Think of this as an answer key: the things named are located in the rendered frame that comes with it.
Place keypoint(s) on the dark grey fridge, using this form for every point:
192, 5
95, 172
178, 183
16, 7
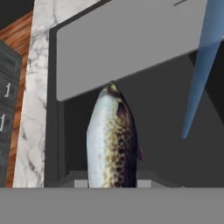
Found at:
163, 116

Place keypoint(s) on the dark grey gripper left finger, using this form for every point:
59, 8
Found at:
73, 178

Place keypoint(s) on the blue translucent fridge panel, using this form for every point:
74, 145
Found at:
201, 73

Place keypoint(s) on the spotted brown and white fish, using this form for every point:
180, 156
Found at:
110, 140

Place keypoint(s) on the dark grey drawer cabinet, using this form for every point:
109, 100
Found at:
8, 116

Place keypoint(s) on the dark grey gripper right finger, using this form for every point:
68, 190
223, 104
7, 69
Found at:
148, 178

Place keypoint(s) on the grey fridge drawer front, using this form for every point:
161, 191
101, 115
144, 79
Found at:
122, 46

